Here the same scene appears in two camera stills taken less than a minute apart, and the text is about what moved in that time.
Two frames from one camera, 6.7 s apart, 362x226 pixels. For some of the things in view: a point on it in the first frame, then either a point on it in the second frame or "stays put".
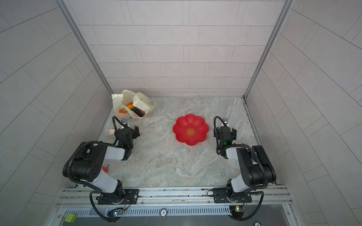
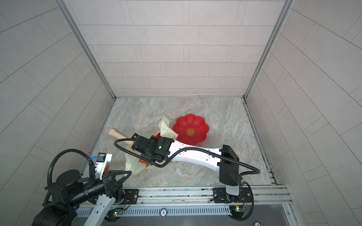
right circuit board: x=237 y=211 stays put
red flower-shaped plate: x=191 y=129 stays put
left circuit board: x=115 y=213 stays put
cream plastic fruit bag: x=140 y=100 -> x=133 y=165
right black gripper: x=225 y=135 -> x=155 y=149
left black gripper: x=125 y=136 -> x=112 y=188
